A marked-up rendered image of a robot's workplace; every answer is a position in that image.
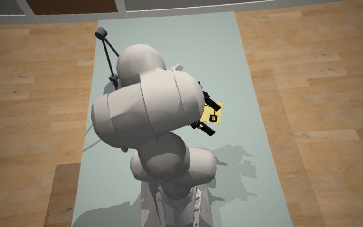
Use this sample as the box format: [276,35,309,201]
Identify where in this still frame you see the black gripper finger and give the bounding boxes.
[202,91,221,111]
[191,120,215,136]

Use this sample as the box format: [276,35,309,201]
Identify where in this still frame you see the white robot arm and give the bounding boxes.
[91,44,217,227]

